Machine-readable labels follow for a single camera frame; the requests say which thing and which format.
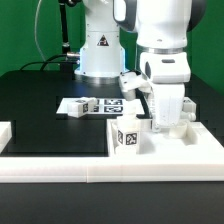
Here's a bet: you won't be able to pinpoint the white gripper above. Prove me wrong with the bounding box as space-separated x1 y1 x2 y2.
148 83 185 128

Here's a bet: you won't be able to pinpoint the white square tabletop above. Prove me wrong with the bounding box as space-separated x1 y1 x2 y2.
107 119 224 158

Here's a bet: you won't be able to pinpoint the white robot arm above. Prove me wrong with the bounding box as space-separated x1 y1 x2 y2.
75 0 206 127

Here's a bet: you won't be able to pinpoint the white paper with tags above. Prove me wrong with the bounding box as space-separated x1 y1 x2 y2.
56 97 146 116

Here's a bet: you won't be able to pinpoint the white U-shaped obstacle fence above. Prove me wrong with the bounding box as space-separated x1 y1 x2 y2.
0 121 224 184

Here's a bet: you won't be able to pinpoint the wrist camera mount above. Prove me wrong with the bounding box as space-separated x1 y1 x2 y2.
119 72 151 101

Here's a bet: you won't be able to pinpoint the black camera pole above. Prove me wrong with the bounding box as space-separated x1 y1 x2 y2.
58 0 82 73

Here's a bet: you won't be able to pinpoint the black cables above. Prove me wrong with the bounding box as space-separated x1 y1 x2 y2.
19 53 81 72

